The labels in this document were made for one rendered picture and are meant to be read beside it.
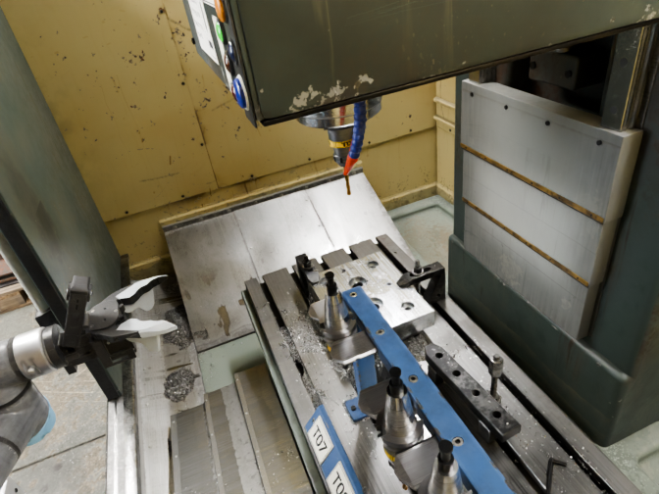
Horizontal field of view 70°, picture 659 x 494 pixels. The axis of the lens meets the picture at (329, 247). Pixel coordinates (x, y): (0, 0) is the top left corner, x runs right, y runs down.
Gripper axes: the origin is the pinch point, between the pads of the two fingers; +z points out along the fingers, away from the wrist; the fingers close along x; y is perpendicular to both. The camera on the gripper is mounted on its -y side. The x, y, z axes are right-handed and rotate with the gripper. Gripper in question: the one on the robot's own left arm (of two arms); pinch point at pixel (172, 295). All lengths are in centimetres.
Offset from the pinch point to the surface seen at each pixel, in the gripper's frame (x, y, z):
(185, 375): -47, 64, -11
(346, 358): 20.0, 8.4, 22.9
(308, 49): 23, -39, 23
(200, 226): -107, 46, 8
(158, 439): -27, 63, -22
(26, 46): -110, -30, -23
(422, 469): 41.0, 8.4, 23.9
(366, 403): 29.1, 8.5, 22.0
